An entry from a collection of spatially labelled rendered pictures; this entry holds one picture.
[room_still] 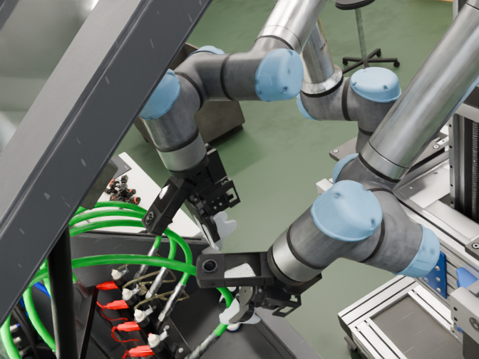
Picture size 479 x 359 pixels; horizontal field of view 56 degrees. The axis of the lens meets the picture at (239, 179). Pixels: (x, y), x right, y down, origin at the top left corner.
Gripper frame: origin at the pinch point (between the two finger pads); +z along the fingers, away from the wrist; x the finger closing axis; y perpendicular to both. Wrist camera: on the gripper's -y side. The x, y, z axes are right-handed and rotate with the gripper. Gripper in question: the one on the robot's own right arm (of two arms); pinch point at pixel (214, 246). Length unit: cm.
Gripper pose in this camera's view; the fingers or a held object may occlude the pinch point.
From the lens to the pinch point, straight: 87.7
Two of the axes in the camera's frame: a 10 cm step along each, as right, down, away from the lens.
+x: -5.2, -3.8, 7.7
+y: 8.0, -5.2, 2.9
